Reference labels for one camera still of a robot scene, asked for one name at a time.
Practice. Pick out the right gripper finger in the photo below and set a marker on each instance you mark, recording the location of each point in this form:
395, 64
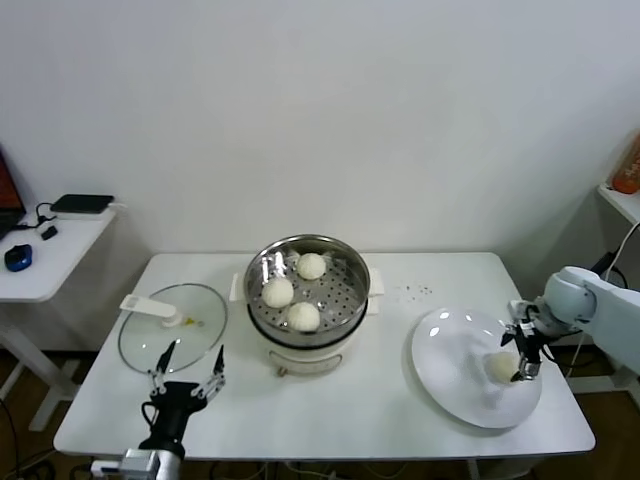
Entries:
509, 334
527, 371

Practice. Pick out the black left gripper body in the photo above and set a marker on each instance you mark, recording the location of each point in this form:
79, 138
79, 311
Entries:
175, 411

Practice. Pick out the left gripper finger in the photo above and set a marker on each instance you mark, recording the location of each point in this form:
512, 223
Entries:
212, 384
157, 382

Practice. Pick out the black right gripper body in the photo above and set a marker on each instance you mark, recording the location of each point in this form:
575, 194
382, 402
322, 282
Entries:
531, 342

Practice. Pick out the white steamed baozi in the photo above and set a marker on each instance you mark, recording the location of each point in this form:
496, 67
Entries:
302, 316
311, 265
500, 367
277, 292

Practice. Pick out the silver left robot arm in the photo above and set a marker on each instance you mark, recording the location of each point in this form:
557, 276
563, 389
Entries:
160, 462

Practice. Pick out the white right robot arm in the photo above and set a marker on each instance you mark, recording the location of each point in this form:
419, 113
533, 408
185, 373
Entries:
570, 300

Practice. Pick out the steel steamer pot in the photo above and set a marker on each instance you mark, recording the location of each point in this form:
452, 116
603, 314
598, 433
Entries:
305, 357

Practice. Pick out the stainless steel steamer basket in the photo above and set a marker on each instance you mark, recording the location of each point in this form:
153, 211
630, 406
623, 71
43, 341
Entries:
340, 305

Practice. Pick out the large white plate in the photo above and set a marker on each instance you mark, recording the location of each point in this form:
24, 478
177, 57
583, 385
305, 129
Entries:
450, 350

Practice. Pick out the white side table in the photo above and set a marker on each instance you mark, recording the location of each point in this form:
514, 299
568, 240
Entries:
65, 260

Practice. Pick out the blue black computer mouse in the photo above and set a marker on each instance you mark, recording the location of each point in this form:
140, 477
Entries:
18, 256

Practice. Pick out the flat black device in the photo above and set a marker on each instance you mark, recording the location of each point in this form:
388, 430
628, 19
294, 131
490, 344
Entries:
81, 202

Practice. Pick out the laptop with red screen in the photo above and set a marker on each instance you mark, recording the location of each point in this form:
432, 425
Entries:
7, 192

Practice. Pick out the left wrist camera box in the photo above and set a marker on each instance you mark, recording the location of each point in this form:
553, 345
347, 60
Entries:
106, 468

